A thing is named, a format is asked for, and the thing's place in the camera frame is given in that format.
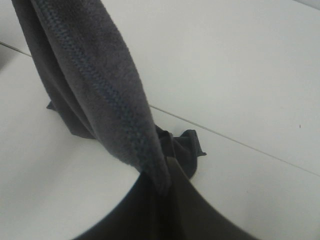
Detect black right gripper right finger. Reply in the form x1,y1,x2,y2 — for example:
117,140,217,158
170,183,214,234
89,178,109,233
166,157,256,240

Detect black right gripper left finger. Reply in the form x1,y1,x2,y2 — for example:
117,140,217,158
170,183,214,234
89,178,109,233
77,173,180,240

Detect dark grey towel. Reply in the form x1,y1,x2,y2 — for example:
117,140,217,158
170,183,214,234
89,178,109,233
12,0,204,193

